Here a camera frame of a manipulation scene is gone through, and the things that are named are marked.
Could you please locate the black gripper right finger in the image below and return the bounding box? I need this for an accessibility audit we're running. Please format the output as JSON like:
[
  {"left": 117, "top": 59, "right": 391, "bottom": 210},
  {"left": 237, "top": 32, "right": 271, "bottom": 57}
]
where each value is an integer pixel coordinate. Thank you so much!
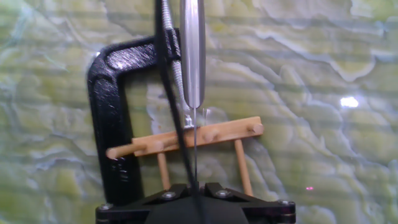
[{"left": 203, "top": 182, "right": 296, "bottom": 224}]

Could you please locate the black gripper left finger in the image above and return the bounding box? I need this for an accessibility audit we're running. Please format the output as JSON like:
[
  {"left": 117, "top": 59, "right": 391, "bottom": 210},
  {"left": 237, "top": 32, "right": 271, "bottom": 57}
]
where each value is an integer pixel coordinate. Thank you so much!
[{"left": 95, "top": 182, "right": 191, "bottom": 224}]

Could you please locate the steel kitchen knife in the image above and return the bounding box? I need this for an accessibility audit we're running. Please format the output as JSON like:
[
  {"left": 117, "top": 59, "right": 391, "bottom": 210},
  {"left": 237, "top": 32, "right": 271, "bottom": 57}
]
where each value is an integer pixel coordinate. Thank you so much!
[{"left": 179, "top": 0, "right": 206, "bottom": 194}]

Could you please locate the green marble pattern mat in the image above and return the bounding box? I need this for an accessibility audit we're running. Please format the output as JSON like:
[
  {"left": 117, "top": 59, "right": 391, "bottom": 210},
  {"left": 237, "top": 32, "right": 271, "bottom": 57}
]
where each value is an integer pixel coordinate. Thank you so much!
[{"left": 0, "top": 0, "right": 398, "bottom": 224}]

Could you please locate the wooden peg rack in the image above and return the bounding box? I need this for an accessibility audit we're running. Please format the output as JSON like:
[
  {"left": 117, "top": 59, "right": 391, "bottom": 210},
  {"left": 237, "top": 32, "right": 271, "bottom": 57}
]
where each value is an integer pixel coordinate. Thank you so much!
[{"left": 105, "top": 116, "right": 265, "bottom": 197}]

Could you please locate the black C-clamp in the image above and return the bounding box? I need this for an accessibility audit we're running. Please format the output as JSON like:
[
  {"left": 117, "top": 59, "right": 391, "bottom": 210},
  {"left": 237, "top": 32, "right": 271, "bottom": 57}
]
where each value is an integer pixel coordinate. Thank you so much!
[{"left": 86, "top": 0, "right": 195, "bottom": 206}]

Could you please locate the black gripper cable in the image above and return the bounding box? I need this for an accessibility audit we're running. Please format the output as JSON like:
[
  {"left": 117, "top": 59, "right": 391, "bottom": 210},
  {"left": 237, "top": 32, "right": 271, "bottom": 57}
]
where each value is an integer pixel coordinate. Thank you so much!
[{"left": 154, "top": 0, "right": 206, "bottom": 224}]

